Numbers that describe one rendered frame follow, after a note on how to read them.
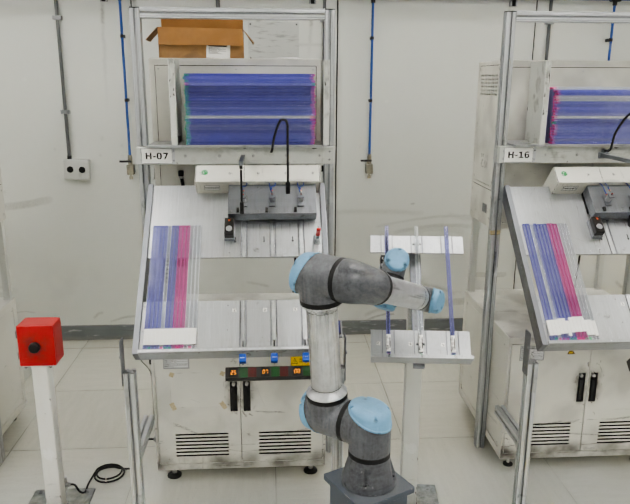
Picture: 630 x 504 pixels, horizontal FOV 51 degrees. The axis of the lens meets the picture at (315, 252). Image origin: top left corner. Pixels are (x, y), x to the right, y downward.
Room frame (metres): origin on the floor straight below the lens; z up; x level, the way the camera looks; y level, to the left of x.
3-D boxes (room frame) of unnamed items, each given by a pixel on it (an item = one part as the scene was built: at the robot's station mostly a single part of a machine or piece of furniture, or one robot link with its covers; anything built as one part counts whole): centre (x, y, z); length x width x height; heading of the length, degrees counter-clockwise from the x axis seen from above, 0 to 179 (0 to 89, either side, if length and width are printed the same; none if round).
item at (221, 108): (2.67, 0.26, 1.52); 0.51 x 0.13 x 0.27; 94
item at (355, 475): (1.64, -0.15, 0.60); 0.15 x 0.15 x 0.10
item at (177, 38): (2.96, 0.38, 1.82); 0.68 x 0.30 x 0.20; 94
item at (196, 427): (2.79, 0.32, 0.31); 0.70 x 0.65 x 0.62; 94
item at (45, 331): (2.28, 1.01, 0.39); 0.24 x 0.24 x 0.78; 4
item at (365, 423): (1.64, -0.15, 0.72); 0.13 x 0.12 x 0.14; 55
